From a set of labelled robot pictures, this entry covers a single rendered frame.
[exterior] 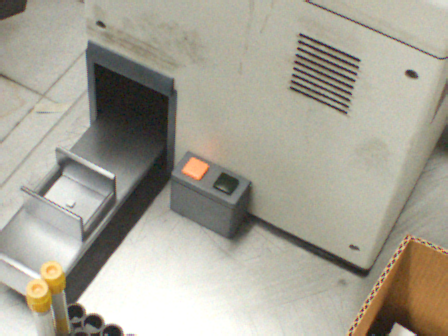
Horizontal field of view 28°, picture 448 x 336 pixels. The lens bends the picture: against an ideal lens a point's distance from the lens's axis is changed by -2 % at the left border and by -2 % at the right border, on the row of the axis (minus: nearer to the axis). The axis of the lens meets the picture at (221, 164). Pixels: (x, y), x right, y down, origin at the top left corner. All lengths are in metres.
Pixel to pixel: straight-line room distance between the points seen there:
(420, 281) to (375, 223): 0.08
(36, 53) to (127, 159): 1.39
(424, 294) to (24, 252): 0.30
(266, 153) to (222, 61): 0.09
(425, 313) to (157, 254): 0.23
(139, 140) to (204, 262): 0.12
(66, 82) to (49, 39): 0.15
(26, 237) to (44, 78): 1.38
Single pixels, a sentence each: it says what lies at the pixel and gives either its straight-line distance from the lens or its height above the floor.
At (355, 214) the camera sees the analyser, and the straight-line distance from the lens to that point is 0.71.
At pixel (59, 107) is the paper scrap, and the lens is 2.02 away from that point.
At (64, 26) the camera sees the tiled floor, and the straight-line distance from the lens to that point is 2.20.
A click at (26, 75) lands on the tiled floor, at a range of 2.10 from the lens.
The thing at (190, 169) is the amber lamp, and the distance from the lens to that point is 0.74.
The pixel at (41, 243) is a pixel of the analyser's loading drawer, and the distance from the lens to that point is 0.72.
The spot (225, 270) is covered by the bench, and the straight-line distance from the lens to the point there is 0.75.
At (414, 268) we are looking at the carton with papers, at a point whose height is 0.99.
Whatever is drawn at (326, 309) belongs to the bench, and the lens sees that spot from 0.74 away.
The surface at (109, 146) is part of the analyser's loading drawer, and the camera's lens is 0.77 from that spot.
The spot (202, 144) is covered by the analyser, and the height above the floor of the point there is 0.94.
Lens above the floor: 1.52
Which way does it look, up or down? 52 degrees down
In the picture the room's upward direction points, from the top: 6 degrees clockwise
